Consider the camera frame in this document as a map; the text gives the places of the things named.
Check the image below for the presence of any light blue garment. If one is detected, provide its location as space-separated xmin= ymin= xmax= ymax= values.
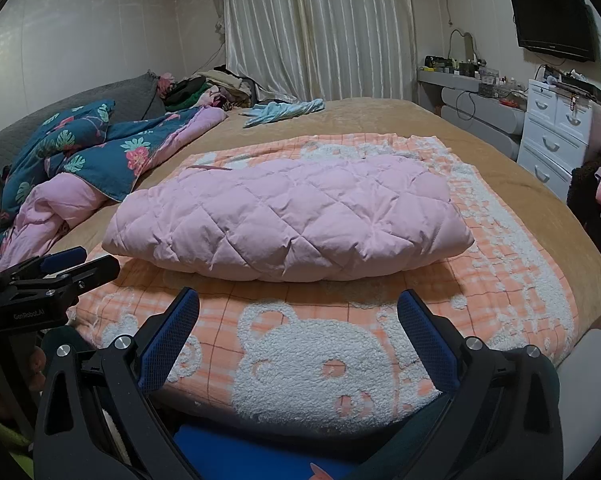
xmin=240 ymin=98 xmax=326 ymax=128

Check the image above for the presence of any person's blue clothing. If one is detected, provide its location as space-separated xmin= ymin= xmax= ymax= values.
xmin=173 ymin=422 xmax=361 ymax=480

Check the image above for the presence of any white drawer cabinet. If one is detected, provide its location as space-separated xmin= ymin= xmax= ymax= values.
xmin=516 ymin=78 xmax=601 ymax=201

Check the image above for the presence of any pile of mixed clothes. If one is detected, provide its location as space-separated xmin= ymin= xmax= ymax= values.
xmin=158 ymin=65 xmax=254 ymax=111

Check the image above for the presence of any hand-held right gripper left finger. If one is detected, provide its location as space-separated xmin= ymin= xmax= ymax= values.
xmin=33 ymin=286 xmax=201 ymax=480

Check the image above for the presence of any pink quilted jacket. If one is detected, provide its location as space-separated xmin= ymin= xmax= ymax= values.
xmin=102 ymin=154 xmax=475 ymax=283

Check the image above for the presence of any blue floral quilt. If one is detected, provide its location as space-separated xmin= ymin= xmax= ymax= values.
xmin=0 ymin=105 xmax=228 ymax=271

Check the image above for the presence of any black set-top box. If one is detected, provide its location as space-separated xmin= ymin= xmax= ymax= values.
xmin=555 ymin=72 xmax=601 ymax=106

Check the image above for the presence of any person's left hand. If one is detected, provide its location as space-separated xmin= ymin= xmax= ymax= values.
xmin=28 ymin=346 xmax=48 ymax=392

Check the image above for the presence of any orange checked bear blanket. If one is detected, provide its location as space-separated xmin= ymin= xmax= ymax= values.
xmin=65 ymin=132 xmax=578 ymax=423

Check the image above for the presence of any grey rounded dressing table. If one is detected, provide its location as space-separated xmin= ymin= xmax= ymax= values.
xmin=416 ymin=67 xmax=527 ymax=158

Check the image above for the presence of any bed with tan bedspread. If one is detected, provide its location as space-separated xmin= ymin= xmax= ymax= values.
xmin=0 ymin=97 xmax=601 ymax=376

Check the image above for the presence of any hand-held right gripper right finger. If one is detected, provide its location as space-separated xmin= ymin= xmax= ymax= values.
xmin=397 ymin=288 xmax=563 ymax=480

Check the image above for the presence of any white striped curtain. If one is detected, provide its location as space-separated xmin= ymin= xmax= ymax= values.
xmin=220 ymin=0 xmax=418 ymax=103

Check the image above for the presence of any clutter of small bottles and boxes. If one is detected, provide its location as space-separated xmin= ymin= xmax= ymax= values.
xmin=423 ymin=52 xmax=531 ymax=108

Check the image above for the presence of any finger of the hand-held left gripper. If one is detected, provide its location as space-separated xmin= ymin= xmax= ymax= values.
xmin=0 ymin=246 xmax=87 ymax=282
xmin=55 ymin=255 xmax=121 ymax=295

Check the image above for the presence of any grey pillow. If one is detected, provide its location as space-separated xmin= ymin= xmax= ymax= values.
xmin=0 ymin=72 xmax=166 ymax=161

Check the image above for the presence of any black wall television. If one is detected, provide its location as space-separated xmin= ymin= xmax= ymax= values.
xmin=509 ymin=0 xmax=597 ymax=63

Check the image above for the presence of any black cloth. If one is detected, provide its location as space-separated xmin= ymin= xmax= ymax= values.
xmin=566 ymin=157 xmax=601 ymax=256

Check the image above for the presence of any yellow-green cloth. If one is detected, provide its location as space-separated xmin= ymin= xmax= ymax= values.
xmin=0 ymin=410 xmax=34 ymax=480

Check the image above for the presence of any grey bed frame corner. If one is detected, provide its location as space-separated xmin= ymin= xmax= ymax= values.
xmin=554 ymin=329 xmax=601 ymax=480

